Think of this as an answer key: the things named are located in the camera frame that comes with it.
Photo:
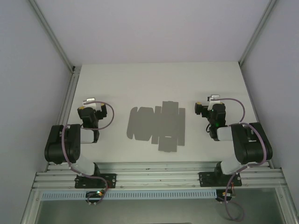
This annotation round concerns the aluminium mounting rail beam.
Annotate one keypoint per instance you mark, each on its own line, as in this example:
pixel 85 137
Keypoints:
pixel 158 177

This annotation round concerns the grey cardboard box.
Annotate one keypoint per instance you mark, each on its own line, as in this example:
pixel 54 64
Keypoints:
pixel 158 123

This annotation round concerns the small black circuit board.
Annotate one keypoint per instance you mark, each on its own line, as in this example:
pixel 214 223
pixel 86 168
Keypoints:
pixel 95 194
pixel 227 194

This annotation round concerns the aluminium frame post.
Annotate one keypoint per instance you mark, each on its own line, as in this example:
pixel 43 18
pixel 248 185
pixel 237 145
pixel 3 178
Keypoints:
pixel 53 39
pixel 257 32

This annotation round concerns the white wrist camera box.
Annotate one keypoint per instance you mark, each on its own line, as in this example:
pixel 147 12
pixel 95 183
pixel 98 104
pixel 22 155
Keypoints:
pixel 214 99
pixel 90 102

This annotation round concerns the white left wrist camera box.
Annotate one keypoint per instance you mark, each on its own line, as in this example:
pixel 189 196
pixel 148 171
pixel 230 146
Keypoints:
pixel 90 102

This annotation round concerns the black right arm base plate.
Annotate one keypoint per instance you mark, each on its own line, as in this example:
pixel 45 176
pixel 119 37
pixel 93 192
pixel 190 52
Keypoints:
pixel 206 179

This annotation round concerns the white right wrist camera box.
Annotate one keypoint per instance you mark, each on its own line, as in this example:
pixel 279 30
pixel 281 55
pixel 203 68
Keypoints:
pixel 214 99

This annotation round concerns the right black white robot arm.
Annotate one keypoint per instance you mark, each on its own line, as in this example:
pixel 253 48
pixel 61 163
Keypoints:
pixel 247 147

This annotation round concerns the aluminium table side rail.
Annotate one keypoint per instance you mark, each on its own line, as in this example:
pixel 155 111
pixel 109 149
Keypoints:
pixel 70 93

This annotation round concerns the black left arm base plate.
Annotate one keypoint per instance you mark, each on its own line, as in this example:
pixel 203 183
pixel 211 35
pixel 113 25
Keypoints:
pixel 109 180

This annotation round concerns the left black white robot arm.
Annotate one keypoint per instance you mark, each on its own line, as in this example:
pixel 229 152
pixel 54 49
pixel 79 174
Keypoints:
pixel 58 144

